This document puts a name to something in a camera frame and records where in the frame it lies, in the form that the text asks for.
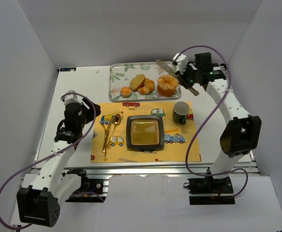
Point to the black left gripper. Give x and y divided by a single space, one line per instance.
91 110

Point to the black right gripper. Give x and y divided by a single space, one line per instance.
184 76

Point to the metal tongs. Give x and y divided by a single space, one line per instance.
171 71

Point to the sliced bread piece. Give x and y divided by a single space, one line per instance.
137 82

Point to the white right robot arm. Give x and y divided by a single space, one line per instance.
242 130

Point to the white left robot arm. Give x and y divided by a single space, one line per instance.
40 202

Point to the sugar topped round bread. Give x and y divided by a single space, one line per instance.
167 85

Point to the gold fork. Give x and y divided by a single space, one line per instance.
106 139

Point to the gold knife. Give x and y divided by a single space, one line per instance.
111 121

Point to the green mug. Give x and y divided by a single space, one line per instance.
180 112

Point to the gold spoon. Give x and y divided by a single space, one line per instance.
116 123

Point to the yellow vehicle print placemat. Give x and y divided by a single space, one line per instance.
177 136

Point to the small round bun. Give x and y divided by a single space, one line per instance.
125 92

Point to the floral serving tray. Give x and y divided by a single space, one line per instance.
121 74

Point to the black square plate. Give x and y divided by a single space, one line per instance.
145 133

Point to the twisted ring bread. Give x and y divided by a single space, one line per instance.
148 87

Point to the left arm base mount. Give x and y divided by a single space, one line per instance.
90 191

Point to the aluminium frame rail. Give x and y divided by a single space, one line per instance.
170 168

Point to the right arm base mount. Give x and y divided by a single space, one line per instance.
210 191

